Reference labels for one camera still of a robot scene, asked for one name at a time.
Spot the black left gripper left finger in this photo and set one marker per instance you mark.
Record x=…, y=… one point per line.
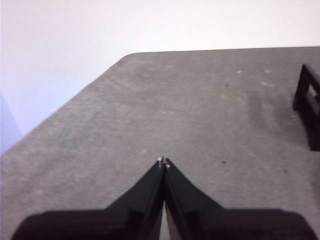
x=120, y=222

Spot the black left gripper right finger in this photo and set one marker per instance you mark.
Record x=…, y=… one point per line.
x=212, y=225

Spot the black plastic plate rack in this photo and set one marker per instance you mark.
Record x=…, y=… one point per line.
x=306, y=100

